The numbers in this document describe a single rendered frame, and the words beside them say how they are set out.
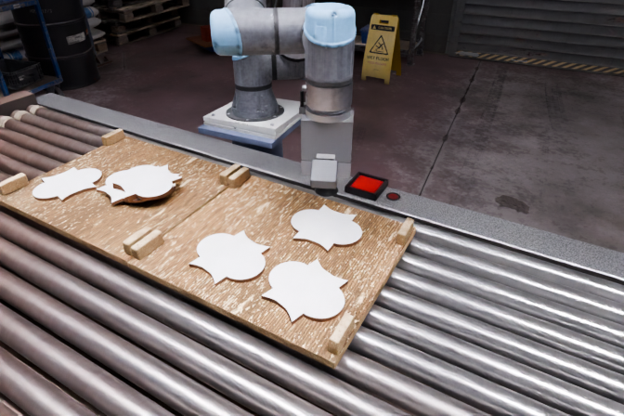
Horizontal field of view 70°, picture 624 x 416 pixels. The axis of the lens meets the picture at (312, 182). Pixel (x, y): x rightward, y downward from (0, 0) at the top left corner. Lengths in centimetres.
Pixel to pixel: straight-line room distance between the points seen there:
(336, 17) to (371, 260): 41
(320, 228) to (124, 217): 40
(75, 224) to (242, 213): 33
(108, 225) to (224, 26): 45
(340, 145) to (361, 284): 23
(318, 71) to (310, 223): 32
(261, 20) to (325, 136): 21
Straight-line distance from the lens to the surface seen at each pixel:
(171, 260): 83
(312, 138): 73
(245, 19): 76
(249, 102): 140
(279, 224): 88
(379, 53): 444
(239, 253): 80
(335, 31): 66
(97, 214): 100
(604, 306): 88
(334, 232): 84
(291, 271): 76
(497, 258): 90
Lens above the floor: 147
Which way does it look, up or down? 32 degrees down
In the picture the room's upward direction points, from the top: straight up
